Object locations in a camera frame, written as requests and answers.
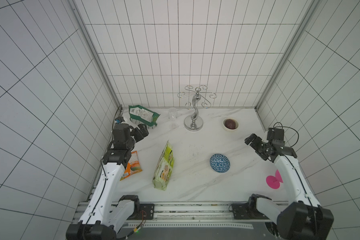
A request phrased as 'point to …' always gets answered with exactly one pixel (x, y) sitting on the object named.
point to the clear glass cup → (173, 114)
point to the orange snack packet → (133, 166)
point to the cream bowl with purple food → (230, 124)
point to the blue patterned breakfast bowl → (219, 163)
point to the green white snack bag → (140, 114)
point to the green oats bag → (164, 167)
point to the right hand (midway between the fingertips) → (245, 141)
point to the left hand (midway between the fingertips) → (139, 131)
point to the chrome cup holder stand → (195, 123)
